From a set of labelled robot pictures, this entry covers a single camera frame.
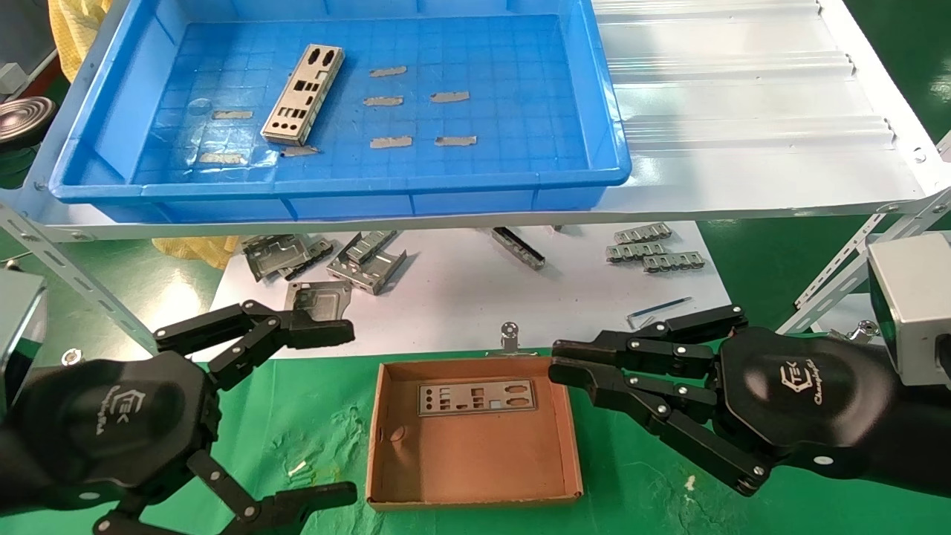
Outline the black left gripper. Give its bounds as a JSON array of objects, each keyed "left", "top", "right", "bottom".
[{"left": 11, "top": 351, "right": 359, "bottom": 535}]

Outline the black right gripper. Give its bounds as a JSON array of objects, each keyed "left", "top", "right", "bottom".
[{"left": 548, "top": 305, "right": 896, "bottom": 497}]

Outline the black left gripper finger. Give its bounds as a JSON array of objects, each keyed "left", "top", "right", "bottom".
[{"left": 154, "top": 300, "right": 355, "bottom": 391}]

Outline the brown open cardboard box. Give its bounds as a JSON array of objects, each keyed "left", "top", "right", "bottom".
[{"left": 366, "top": 355, "right": 584, "bottom": 512}]

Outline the blue plastic tray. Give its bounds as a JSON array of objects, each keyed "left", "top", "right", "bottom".
[{"left": 48, "top": 0, "right": 632, "bottom": 224}]

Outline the small notched metal strip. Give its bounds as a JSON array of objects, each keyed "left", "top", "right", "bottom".
[
  {"left": 606, "top": 241, "right": 666, "bottom": 263},
  {"left": 643, "top": 252, "right": 707, "bottom": 273},
  {"left": 614, "top": 225, "right": 673, "bottom": 244}
]

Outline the yellow cloth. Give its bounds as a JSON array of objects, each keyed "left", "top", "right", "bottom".
[
  {"left": 48, "top": 0, "right": 112, "bottom": 82},
  {"left": 152, "top": 236, "right": 240, "bottom": 270}
]

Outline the white flat board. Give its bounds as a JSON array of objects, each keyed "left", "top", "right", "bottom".
[{"left": 210, "top": 221, "right": 733, "bottom": 361}]

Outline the long grey metal bar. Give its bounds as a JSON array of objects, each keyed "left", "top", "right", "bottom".
[{"left": 487, "top": 227, "right": 546, "bottom": 270}]

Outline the white perforated rack brace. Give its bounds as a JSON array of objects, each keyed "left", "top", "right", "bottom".
[
  {"left": 0, "top": 201, "right": 160, "bottom": 350},
  {"left": 776, "top": 186, "right": 951, "bottom": 335}
]

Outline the white metal rack shelf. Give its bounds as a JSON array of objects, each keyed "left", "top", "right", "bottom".
[{"left": 0, "top": 0, "right": 951, "bottom": 242}]

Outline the round black silver disc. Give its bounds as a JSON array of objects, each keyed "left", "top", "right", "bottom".
[{"left": 0, "top": 97, "right": 56, "bottom": 149}]

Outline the grey stamped metal bracket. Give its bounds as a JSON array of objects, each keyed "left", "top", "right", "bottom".
[
  {"left": 241, "top": 233, "right": 335, "bottom": 283},
  {"left": 327, "top": 230, "right": 408, "bottom": 296},
  {"left": 285, "top": 281, "right": 352, "bottom": 324}
]

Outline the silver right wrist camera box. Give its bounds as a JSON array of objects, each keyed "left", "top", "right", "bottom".
[{"left": 868, "top": 232, "right": 951, "bottom": 387}]

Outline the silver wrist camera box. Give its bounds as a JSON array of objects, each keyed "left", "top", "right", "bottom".
[
  {"left": 868, "top": 232, "right": 951, "bottom": 387},
  {"left": 0, "top": 269, "right": 47, "bottom": 417}
]

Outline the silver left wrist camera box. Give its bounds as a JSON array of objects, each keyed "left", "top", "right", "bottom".
[{"left": 0, "top": 269, "right": 47, "bottom": 417}]

